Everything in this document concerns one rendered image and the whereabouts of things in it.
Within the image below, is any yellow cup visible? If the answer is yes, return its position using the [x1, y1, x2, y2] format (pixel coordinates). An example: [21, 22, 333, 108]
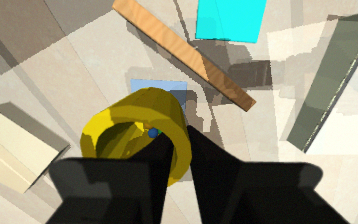
[80, 87, 192, 187]

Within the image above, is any blue marble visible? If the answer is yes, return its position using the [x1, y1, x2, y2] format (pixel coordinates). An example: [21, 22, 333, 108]
[148, 128, 158, 138]

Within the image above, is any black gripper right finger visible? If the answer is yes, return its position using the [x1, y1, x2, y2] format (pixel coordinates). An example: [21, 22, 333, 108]
[187, 125, 324, 224]

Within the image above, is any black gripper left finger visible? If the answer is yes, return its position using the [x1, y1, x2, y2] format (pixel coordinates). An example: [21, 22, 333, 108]
[49, 132, 174, 224]

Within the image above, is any orange marble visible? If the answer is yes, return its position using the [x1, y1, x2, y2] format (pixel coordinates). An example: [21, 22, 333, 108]
[144, 123, 154, 129]

